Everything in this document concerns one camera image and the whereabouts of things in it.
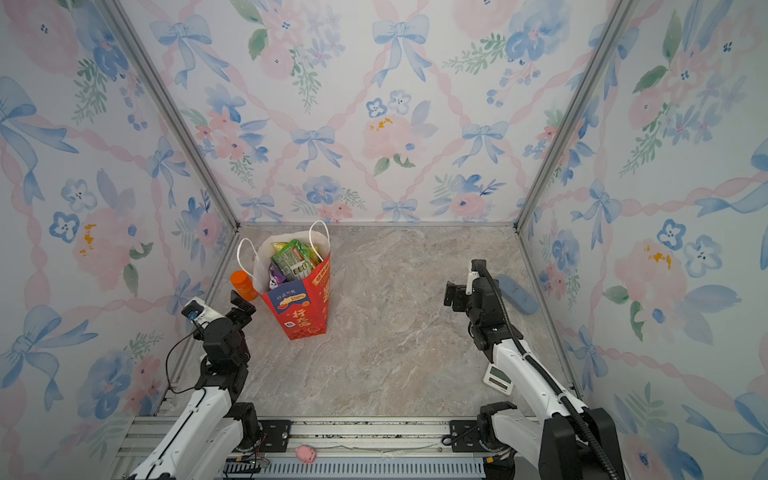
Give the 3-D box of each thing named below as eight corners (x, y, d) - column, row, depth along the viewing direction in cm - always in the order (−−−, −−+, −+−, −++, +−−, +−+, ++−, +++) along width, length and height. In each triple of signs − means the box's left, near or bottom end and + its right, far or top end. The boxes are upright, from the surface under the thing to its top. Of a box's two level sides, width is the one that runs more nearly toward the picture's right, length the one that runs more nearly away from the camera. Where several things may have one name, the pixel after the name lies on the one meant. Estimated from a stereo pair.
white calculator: (481, 381, 85) (483, 378, 83) (487, 364, 88) (489, 361, 86) (509, 396, 82) (511, 394, 81) (514, 379, 85) (517, 376, 83)
